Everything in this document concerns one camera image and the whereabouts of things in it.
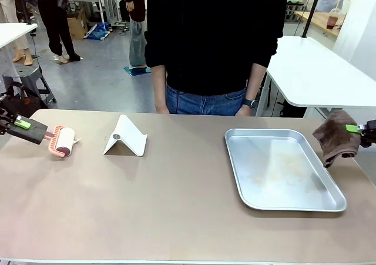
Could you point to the person left forearm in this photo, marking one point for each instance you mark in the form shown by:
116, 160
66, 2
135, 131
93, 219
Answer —
255, 81

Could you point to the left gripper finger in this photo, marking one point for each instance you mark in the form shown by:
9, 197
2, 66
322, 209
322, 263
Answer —
3, 130
23, 124

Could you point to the silver metal tray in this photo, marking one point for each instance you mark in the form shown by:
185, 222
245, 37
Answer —
282, 174

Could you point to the brown cardboard box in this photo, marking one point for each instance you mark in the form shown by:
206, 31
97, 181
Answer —
77, 24

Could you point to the white paper scrap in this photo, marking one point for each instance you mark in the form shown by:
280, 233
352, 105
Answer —
77, 140

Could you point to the person left hand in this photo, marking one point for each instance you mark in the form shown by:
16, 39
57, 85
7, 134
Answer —
246, 111

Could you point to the wooden workbench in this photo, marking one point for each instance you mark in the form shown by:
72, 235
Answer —
318, 22

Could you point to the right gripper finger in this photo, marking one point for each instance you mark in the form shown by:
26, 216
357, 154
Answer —
368, 141
352, 128

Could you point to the bystander in beige clothes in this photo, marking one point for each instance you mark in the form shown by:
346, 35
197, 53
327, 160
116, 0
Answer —
11, 12

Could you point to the black wrist watch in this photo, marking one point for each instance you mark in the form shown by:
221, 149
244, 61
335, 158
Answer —
249, 103

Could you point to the grey metal stool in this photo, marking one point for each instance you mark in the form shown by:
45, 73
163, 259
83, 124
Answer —
26, 72

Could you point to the brown towel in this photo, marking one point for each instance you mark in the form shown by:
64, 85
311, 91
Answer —
335, 141

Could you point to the blue plastic bag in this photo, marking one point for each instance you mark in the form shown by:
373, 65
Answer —
98, 32

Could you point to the person right hand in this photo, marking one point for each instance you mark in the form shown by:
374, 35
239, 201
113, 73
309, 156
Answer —
162, 107

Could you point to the small white table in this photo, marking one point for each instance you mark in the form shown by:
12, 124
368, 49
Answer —
14, 33

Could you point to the person right forearm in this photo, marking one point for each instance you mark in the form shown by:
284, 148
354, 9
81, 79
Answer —
159, 84

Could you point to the bystander in loose jeans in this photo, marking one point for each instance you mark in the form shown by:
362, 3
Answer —
136, 27

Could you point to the bystander in black trousers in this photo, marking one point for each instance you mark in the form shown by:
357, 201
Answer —
57, 18

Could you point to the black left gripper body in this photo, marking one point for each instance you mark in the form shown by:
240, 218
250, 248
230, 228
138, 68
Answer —
6, 107

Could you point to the person body black sweater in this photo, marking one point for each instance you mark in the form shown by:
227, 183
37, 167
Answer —
214, 36

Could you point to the blue floor mat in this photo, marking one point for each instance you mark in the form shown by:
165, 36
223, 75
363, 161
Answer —
138, 70

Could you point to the black vertical pole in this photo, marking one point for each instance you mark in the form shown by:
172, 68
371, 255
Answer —
311, 9

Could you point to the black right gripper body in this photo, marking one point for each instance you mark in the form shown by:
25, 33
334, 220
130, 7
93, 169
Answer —
372, 127

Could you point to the white folded roller stand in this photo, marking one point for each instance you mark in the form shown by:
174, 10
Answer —
126, 138

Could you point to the plastic cup dark drink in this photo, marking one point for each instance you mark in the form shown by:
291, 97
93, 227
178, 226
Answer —
335, 19

